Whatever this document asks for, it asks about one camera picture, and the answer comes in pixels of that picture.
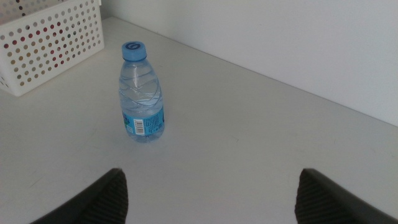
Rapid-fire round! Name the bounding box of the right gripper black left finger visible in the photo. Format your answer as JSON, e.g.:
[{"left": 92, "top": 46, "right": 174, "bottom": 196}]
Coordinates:
[{"left": 29, "top": 167, "right": 129, "bottom": 224}]

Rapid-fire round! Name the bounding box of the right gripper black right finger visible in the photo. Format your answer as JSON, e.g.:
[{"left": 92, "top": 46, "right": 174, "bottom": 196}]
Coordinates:
[{"left": 294, "top": 168, "right": 398, "bottom": 224}]

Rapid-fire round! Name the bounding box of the clear water bottle blue cap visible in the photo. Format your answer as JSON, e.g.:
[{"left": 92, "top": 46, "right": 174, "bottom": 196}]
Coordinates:
[{"left": 118, "top": 40, "right": 165, "bottom": 144}]

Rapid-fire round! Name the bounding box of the red soda can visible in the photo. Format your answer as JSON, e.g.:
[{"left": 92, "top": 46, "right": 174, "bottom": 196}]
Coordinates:
[{"left": 2, "top": 21, "right": 68, "bottom": 68}]

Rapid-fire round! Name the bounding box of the white perforated plastic basket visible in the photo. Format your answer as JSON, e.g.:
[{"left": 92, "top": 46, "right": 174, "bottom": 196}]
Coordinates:
[{"left": 0, "top": 0, "right": 105, "bottom": 97}]

